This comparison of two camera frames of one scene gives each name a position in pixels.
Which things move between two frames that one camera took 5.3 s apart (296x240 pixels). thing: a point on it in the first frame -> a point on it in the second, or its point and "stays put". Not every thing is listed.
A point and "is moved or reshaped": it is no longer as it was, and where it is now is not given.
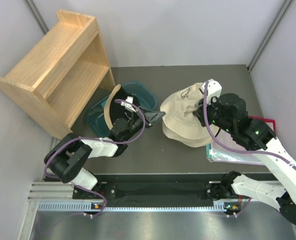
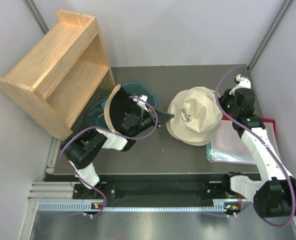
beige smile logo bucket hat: (178, 108) is moved or reshaped
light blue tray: (209, 150) stays put
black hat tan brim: (112, 110) stays put
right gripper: (200, 112) -> (222, 100)
